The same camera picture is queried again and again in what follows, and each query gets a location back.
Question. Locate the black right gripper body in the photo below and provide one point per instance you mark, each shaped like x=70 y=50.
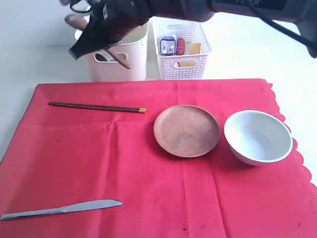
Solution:
x=111 y=20

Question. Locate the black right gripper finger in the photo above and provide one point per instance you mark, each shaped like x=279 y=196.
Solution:
x=91 y=40

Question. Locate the brown wooden spoon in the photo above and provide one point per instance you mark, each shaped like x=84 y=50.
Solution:
x=78 y=22

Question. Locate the small milk carton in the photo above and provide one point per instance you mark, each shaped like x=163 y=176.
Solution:
x=168 y=45

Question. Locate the dark wooden chopstick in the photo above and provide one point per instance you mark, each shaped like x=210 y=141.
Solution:
x=89 y=106
x=116 y=110

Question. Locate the red sausage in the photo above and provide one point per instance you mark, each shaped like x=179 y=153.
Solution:
x=181 y=46

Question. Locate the yellow cake wedge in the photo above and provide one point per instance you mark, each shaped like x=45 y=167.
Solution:
x=190 y=49

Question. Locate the round wooden plate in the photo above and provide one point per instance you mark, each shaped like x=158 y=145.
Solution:
x=186 y=131

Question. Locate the white ceramic bowl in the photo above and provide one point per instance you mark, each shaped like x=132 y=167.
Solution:
x=257 y=138

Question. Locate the stainless steel cup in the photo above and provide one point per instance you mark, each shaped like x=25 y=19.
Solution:
x=104 y=58

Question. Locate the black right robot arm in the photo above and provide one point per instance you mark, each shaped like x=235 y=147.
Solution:
x=295 y=18

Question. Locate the cream plastic storage bin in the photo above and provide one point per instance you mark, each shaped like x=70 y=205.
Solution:
x=133 y=48

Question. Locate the white perforated plastic basket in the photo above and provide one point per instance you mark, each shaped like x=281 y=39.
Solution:
x=191 y=32

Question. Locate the red tablecloth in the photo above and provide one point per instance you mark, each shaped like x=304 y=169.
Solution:
x=60 y=156

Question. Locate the silver table knife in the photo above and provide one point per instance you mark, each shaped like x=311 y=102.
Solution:
x=83 y=206

